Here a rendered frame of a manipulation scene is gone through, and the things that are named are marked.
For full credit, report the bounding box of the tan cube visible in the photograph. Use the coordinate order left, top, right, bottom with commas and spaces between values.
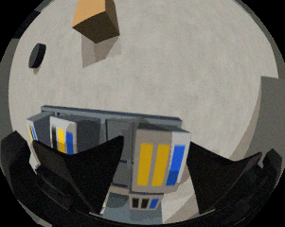
71, 0, 120, 43

